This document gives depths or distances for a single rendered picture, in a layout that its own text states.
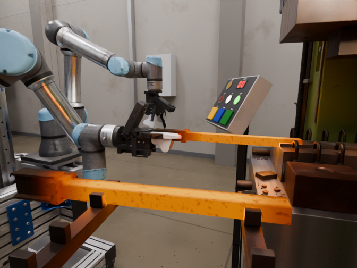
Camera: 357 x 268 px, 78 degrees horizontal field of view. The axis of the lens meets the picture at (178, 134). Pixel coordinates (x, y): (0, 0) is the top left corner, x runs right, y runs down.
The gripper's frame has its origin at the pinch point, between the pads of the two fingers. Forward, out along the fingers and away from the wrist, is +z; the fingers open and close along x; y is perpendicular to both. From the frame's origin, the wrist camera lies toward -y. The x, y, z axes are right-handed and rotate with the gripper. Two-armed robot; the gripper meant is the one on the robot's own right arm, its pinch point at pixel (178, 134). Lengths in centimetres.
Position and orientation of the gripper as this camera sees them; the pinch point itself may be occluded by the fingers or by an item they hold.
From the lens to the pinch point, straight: 66.1
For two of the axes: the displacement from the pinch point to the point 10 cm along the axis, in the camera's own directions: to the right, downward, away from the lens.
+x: -2.6, 1.8, -9.5
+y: -0.1, 9.8, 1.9
